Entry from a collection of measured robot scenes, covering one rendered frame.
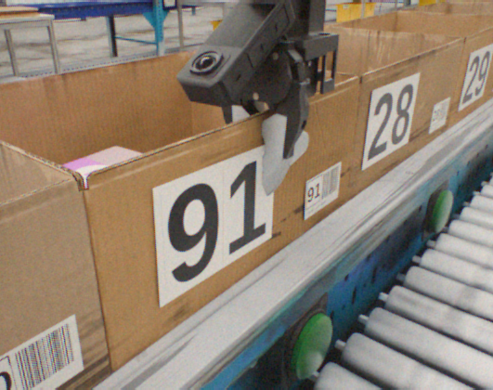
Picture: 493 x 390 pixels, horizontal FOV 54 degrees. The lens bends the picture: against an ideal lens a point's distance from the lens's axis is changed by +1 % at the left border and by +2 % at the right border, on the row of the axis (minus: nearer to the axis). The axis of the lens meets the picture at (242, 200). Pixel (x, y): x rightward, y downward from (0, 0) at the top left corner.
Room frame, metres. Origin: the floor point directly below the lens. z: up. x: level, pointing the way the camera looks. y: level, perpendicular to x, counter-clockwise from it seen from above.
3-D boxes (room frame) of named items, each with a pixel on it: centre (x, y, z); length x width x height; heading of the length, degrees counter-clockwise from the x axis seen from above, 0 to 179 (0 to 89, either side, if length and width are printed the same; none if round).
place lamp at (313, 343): (0.39, -0.08, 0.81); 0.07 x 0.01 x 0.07; 141
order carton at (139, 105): (0.53, 0.09, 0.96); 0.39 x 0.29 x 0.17; 141
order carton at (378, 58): (0.83, -0.15, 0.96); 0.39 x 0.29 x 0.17; 141
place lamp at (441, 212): (0.69, -0.32, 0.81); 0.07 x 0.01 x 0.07; 141
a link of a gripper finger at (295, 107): (0.43, -0.04, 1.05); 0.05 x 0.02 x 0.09; 51
